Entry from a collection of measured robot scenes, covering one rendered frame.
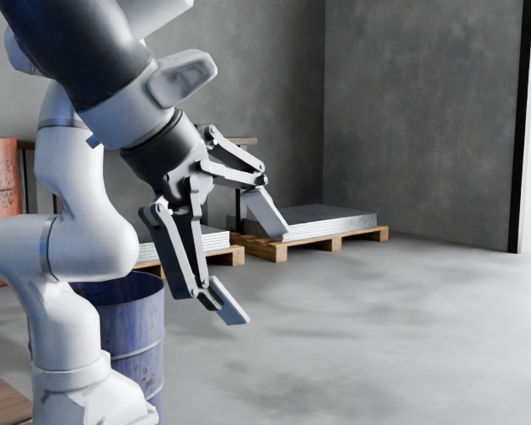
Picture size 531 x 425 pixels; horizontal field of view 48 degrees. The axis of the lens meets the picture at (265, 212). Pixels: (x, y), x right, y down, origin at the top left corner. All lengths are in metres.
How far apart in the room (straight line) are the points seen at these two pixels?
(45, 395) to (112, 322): 0.71
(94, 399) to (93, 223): 0.30
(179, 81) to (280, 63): 5.12
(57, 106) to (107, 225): 0.22
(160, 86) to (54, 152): 0.50
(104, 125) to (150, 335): 1.34
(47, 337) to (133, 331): 0.78
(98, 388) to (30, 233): 0.29
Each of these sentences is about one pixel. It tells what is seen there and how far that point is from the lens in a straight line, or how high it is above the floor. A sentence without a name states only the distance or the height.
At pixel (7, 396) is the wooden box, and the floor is 0.35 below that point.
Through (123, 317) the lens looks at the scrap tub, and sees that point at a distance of 1.77.
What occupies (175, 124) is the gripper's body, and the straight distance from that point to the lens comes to 0.57.
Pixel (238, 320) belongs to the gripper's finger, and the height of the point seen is 0.79.
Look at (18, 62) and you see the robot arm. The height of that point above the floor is 1.08.
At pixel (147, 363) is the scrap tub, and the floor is 0.27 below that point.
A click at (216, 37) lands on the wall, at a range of 5.26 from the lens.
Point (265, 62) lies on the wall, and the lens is 5.56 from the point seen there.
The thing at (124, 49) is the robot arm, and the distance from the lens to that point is 0.55.
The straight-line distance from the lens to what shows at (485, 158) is 4.93.
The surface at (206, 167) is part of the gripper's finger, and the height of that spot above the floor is 0.95.
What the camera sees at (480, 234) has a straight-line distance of 5.01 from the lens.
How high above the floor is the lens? 1.00
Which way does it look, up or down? 9 degrees down
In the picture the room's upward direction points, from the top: straight up
